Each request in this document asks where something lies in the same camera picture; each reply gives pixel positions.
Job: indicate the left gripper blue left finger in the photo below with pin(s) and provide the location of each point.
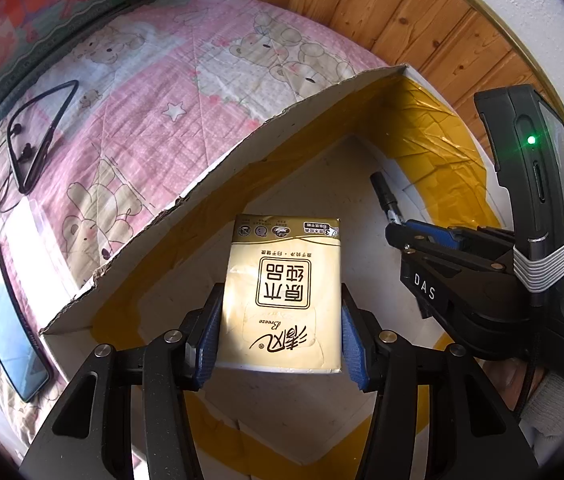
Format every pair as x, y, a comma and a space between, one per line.
201, 327

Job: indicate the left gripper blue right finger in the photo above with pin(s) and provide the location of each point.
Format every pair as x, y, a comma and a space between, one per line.
358, 342

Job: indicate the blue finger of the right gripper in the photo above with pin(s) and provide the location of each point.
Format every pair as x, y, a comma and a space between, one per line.
434, 260
436, 234

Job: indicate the black marker pen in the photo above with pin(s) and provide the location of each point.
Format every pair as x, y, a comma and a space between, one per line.
386, 199

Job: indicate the gold tissue pack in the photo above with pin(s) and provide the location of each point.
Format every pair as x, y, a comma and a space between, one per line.
281, 306

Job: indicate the white cardboard box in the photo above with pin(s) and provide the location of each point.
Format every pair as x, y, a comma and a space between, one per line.
313, 160

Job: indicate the smartphone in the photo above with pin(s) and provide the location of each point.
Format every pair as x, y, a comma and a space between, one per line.
21, 356

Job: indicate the wooden headboard panel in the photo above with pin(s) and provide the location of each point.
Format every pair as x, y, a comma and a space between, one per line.
452, 43

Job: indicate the pink cartoon bed quilt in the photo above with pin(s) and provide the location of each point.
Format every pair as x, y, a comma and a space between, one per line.
113, 167

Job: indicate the black neckband earphones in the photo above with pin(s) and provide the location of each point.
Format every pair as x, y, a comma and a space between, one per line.
28, 140

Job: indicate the black tracking camera module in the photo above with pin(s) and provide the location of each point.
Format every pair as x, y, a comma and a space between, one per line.
527, 141

